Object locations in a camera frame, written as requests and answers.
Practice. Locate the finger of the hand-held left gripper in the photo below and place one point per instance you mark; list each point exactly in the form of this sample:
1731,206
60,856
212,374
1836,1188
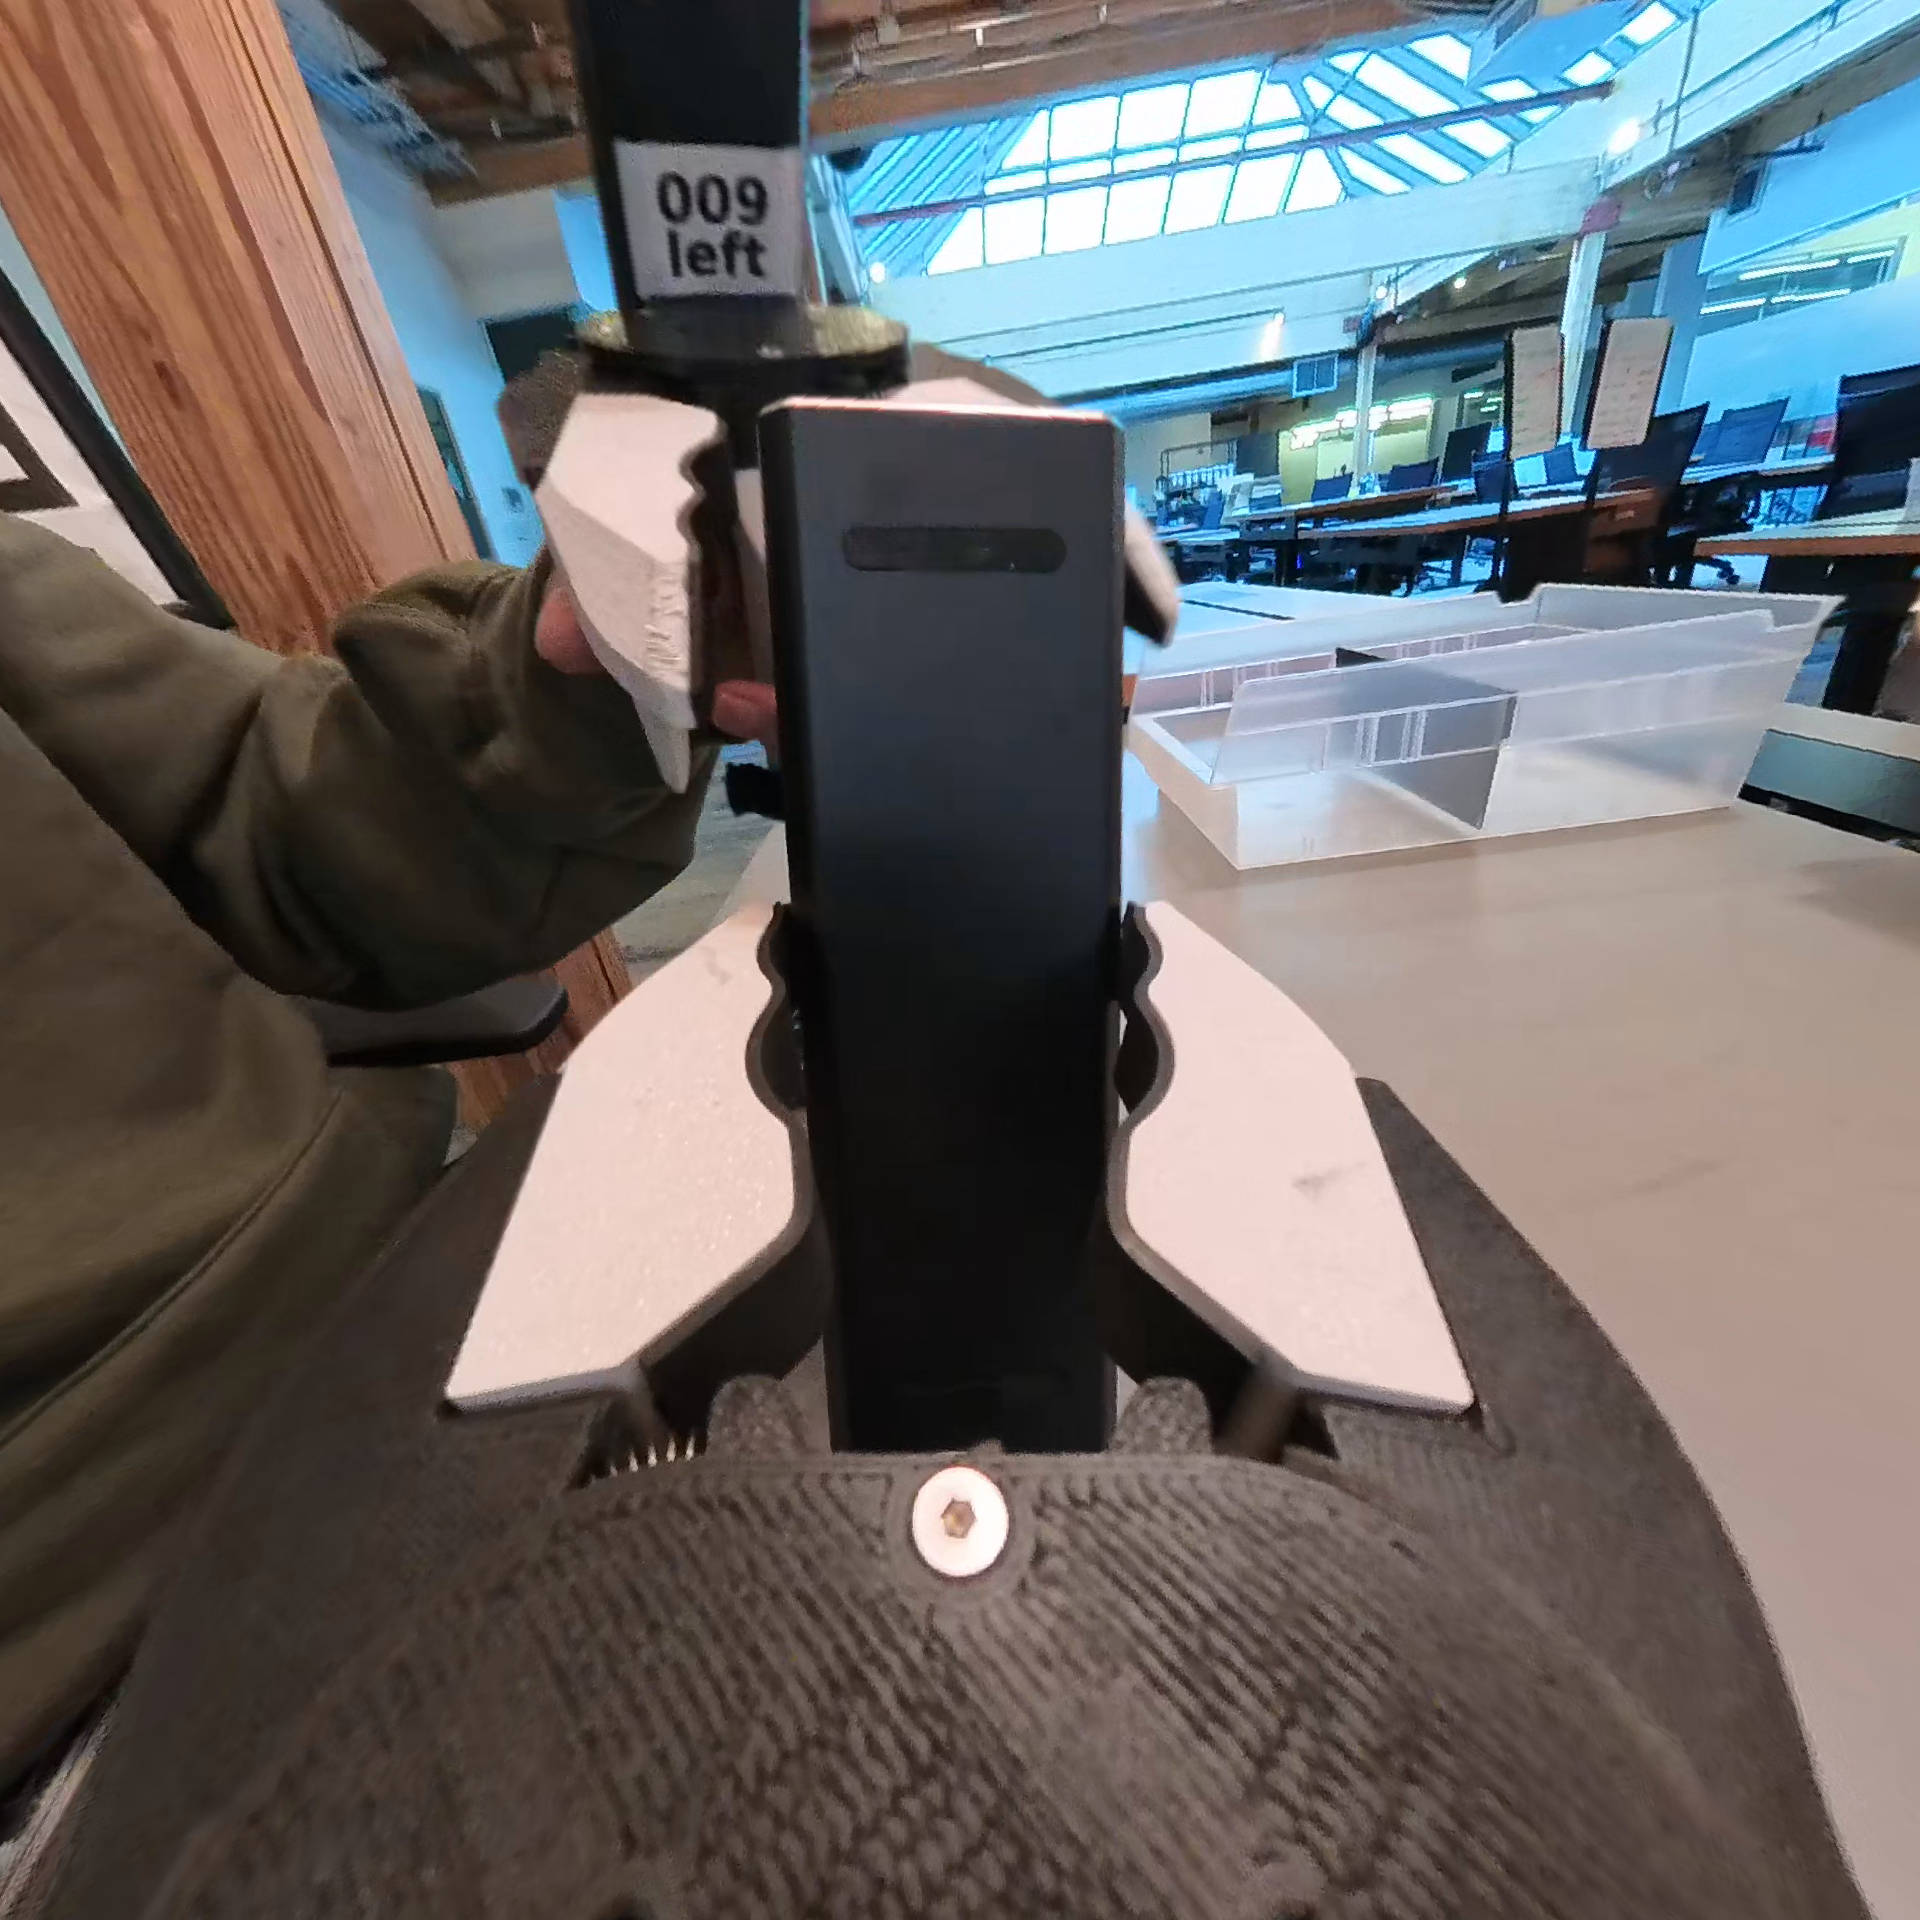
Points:
623,525
1148,562

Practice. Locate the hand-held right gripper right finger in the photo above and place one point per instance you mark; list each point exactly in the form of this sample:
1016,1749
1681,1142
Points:
1291,1200

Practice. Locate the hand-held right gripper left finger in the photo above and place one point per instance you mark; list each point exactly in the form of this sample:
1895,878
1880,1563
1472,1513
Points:
645,1200

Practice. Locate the black rectangular box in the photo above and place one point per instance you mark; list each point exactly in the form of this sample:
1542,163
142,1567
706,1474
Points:
945,901

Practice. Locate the person's left forearm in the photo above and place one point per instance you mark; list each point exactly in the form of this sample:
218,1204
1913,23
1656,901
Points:
495,810

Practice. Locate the long wooden office desk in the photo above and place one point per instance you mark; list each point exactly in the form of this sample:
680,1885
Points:
1440,523

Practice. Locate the person's left hand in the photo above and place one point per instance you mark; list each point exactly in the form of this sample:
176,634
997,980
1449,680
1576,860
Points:
742,712

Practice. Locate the skylight windows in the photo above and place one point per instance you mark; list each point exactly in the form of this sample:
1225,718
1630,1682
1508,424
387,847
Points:
1200,151

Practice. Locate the paper flip chart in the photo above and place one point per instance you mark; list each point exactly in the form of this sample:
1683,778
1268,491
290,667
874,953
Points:
1535,390
1628,383

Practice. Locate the wooden pillar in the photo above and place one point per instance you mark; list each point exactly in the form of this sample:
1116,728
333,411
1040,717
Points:
194,300

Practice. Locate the clear plastic divider tray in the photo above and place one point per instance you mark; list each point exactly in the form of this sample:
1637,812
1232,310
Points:
1621,750

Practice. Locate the row of black office chairs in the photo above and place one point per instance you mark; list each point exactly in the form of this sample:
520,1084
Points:
1650,481

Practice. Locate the person's green jacket torso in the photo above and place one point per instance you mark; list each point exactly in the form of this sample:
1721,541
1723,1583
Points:
134,1200

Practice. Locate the white adjoining table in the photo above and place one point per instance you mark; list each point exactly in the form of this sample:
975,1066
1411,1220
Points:
1838,728

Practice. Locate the black framed wall board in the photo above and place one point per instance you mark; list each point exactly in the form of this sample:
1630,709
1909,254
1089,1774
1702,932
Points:
45,451

